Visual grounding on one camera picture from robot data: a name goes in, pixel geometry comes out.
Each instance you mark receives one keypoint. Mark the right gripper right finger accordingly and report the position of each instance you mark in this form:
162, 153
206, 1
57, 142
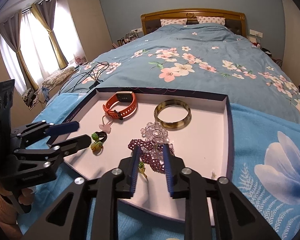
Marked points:
213, 205

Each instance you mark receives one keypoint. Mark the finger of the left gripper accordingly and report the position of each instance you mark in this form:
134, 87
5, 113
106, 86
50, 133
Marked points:
55, 130
73, 145

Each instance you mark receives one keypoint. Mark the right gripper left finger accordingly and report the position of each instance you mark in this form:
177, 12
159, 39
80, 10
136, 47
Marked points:
89, 207

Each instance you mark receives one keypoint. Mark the dark blue jewelry tray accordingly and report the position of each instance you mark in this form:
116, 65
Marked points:
152, 142

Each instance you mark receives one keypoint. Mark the left hand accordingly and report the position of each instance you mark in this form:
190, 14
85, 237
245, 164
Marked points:
26, 197

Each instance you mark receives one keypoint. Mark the folded blanket on sill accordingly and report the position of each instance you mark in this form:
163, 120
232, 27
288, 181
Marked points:
58, 77

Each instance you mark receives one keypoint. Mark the light blue flower blanket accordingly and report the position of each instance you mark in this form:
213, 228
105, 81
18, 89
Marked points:
266, 170

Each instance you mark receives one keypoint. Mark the orange smart watch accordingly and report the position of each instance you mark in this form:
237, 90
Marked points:
121, 105

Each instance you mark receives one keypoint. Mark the tortoiseshell bangle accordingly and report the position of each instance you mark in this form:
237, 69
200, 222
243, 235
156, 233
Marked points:
173, 114

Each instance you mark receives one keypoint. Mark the grey yellow curtain left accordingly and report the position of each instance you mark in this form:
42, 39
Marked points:
10, 31

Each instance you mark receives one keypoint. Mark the grey yellow curtain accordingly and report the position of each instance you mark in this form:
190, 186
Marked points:
10, 31
44, 12

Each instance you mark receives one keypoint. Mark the grey yellow curtain right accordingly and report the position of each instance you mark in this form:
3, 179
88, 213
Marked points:
44, 12

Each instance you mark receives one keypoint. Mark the cluttered nightstand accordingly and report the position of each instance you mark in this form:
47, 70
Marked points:
129, 37

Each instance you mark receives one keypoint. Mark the wooden bed headboard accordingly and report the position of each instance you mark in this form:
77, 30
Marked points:
235, 21

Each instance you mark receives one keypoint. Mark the floral blue duvet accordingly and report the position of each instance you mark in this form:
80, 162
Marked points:
201, 57

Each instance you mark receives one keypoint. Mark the left floral pillow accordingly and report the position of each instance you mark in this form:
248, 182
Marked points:
179, 21

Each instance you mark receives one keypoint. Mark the floral pillow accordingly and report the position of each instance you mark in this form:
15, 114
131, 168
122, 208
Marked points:
179, 21
213, 19

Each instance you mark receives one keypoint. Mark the right floral pillow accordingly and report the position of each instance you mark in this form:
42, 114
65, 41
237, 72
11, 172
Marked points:
213, 19

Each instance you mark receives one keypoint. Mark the pink charm with cord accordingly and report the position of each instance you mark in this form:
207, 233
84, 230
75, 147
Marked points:
107, 121

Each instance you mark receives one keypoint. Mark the black tracking camera box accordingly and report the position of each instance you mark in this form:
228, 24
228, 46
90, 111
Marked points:
6, 102

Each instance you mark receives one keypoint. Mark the wall power socket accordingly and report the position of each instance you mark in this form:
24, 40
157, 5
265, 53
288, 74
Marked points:
255, 33

